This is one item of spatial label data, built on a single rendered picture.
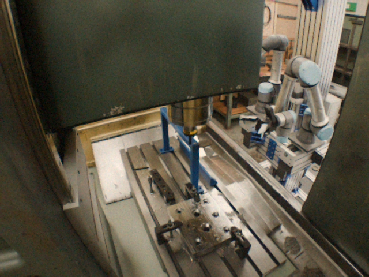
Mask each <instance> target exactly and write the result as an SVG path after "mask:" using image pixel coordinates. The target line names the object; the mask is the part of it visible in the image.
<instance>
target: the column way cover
mask: <svg viewBox="0 0 369 277"><path fill-rule="evenodd" d="M63 167H64V169H65V172H66V174H67V177H68V179H69V181H70V183H71V186H72V188H73V190H74V196H75V203H71V204H70V203H67V204H66V205H64V206H63V211H64V213H65V215H66V216H67V218H68V220H69V221H70V223H71V225H72V226H73V228H74V229H75V231H76V233H77V234H78V236H79V237H80V238H81V240H82V242H83V243H84V245H86V246H87V247H88V249H89V250H90V251H91V253H92V254H93V256H94V257H95V259H96V260H97V262H98V263H99V264H100V266H102V267H103V269H104V270H105V272H106V273H107V274H108V276H109V277H119V274H118V270H117V267H116V264H115V260H114V255H113V252H112V249H111V244H110V240H109V237H108V233H107V228H106V223H105V220H104V215H103V210H102V206H101V204H100V201H99V199H98V196H97V194H96V191H95V184H94V183H93V180H92V177H91V175H90V172H89V169H88V166H87V162H86V156H85V153H84V150H83V147H82V144H81V140H80V137H79V134H78V130H77V127H75V128H74V131H73V132H68V133H66V135H65V149H64V160H63Z"/></svg>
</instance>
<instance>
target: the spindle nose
mask: <svg viewBox="0 0 369 277"><path fill-rule="evenodd" d="M212 112H213V97H209V98H202V99H196V100H191V101H187V102H181V103H175V104H170V105H167V115H168V119H169V121H170V122H172V123H173V124H175V125H178V126H182V127H197V126H202V125H204V124H206V123H208V122H209V121H210V120H211V119H212Z"/></svg>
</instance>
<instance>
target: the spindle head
mask: <svg viewBox="0 0 369 277"><path fill-rule="evenodd" d="M16 5H17V10H18V15H19V18H20V23H21V28H22V32H23V36H24V40H25V45H26V48H27V53H28V57H29V61H30V64H31V69H32V73H33V77H34V80H35V84H36V88H37V91H38V94H39V98H40V101H41V104H42V108H43V111H44V115H45V117H46V120H47V123H48V127H49V128H50V129H51V133H55V132H59V131H62V130H66V129H70V128H75V127H78V126H82V125H86V124H89V123H93V122H97V121H102V120H105V119H110V118H114V117H118V116H121V115H126V114H131V113H136V112H139V111H144V110H148V109H152V108H156V107H161V106H167V105H170V104H175V103H181V102H187V101H191V100H196V99H202V98H209V97H213V96H219V95H226V94H230V93H237V92H244V91H251V90H256V89H258V88H257V87H258V84H259V74H260V67H261V54H262V39H263V22H264V12H265V0H16Z"/></svg>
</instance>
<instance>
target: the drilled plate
mask: <svg viewBox="0 0 369 277"><path fill-rule="evenodd" d="M202 199H203V200H202ZM200 200H202V201H203V202H204V203H203V202H200V203H199V204H196V201H194V199H189V200H186V201H183V202H181V203H177V204H174V205H171V206H168V207H167V213H168V215H169V217H170V219H171V221H172V222H173V221H176V220H178V221H183V226H182V227H180V228H178V229H176V230H177V232H178V234H179V236H180V238H181V240H182V241H183V243H184V245H185V247H186V249H187V251H188V252H189V254H190V256H191V258H192V259H194V258H197V257H200V256H202V255H204V254H206V253H209V252H211V251H213V250H215V249H218V248H220V247H222V246H224V245H226V244H228V243H230V242H232V241H234V240H236V238H235V237H234V236H233V234H232V233H231V232H230V228H229V227H232V226H234V225H233V224H232V223H231V221H230V220H229V219H228V217H227V216H226V214H225V213H224V212H223V211H222V209H221V208H220V207H219V205H218V204H217V203H216V202H215V200H214V199H213V197H212V196H211V195H210V193H206V194H203V195H200ZM209 202H210V203H209ZM192 203H194V204H193V205H192ZM205 203H209V204H205ZM178 207H181V208H178ZM199 209H200V210H199ZM191 210H192V212H191ZM201 210H202V211H201ZM182 211H183V212H182ZM181 212H182V213H181ZM218 216H219V217H218ZM218 221H219V222H218ZM207 222H208V224H207ZM203 223H204V224H203ZM201 225H202V226H201ZM211 225H213V226H211ZM219 225H221V226H220V227H219ZM227 225H228V226H227ZM225 226H226V227H225ZM200 227H201V228H200ZM214 227H215V229H214ZM193 228H194V229H193ZM222 228H223V229H222ZM200 230H201V231H200ZM206 231H207V232H206ZM221 231H223V232H221ZM224 232H225V233H224ZM227 232H229V233H227ZM197 238H198V239H197ZM217 238H218V239H217ZM201 239H202V241H201ZM193 240H194V241H193ZM200 244H201V245H200Z"/></svg>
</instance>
